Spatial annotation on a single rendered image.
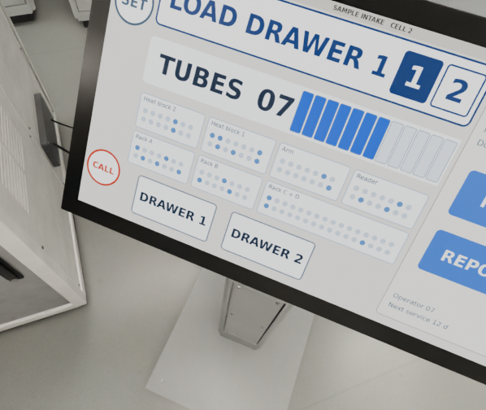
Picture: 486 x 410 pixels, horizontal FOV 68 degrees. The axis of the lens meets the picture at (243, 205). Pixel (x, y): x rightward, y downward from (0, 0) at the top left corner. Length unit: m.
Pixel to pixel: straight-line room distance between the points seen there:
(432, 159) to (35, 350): 1.35
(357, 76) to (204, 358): 1.12
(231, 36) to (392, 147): 0.18
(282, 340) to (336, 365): 0.21
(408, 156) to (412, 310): 0.16
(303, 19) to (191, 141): 0.15
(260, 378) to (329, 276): 0.96
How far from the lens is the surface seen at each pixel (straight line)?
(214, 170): 0.37
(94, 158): 0.43
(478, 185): 0.38
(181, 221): 0.40
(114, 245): 1.52
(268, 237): 0.38
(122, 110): 0.41
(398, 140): 0.36
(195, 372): 1.32
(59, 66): 2.25
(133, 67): 0.40
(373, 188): 0.36
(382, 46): 0.36
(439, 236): 0.39
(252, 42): 0.36
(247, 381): 1.33
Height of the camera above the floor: 1.35
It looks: 59 degrees down
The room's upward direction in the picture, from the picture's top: 10 degrees clockwise
